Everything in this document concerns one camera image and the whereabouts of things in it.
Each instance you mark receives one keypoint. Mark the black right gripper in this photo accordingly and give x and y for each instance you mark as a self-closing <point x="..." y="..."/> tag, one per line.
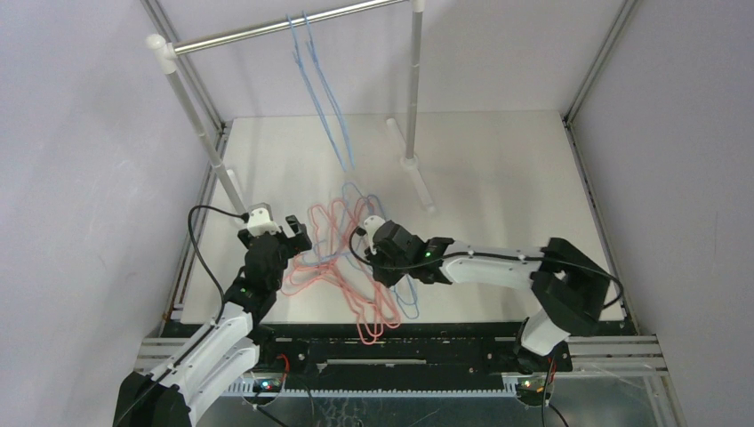
<point x="381" y="259"/>

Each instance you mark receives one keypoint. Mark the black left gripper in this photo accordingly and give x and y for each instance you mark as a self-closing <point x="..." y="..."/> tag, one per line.
<point x="294" y="245"/>

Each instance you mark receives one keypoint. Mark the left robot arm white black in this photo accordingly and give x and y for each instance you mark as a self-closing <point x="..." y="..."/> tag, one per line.
<point x="179" y="390"/>

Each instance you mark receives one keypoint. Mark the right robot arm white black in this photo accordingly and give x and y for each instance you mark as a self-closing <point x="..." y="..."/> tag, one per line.
<point x="570" y="288"/>

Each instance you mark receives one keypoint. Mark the metal clothes rack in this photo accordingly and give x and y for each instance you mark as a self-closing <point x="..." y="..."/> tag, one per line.
<point x="370" y="52"/>

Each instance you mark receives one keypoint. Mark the pink wire hanger left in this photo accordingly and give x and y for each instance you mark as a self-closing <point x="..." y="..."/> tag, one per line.
<point x="329" y="224"/>

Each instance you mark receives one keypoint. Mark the pink wire hanger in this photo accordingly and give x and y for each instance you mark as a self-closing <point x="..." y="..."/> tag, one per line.
<point x="365" y="282"/>
<point x="329" y="224"/>
<point x="368" y="313"/>

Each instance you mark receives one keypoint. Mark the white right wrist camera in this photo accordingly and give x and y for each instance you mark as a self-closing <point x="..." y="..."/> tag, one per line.
<point x="372" y="223"/>

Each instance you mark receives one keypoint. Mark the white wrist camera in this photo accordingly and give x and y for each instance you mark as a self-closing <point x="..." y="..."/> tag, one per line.
<point x="372" y="223"/>
<point x="260" y="221"/>

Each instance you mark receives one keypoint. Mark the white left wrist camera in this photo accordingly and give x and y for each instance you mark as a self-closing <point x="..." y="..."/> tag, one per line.
<point x="260" y="221"/>

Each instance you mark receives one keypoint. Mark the pink wire hanger right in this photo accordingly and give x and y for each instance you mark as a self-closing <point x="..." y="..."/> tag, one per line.
<point x="365" y="282"/>

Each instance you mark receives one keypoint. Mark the pink wire hanger middle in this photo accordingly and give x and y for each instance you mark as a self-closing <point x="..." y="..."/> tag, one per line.
<point x="368" y="313"/>

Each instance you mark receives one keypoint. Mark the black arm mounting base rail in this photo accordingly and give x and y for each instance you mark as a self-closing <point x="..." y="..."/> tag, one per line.
<point x="431" y="358"/>

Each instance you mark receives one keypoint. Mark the left circuit board with wires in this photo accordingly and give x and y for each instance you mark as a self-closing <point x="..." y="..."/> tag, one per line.
<point x="269" y="385"/>

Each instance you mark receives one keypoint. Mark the circuit board with wires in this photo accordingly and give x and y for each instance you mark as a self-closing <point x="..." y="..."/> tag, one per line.
<point x="537" y="391"/>
<point x="269" y="385"/>

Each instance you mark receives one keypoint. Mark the right circuit board with wires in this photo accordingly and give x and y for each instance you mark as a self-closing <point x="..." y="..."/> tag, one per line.
<point x="537" y="391"/>

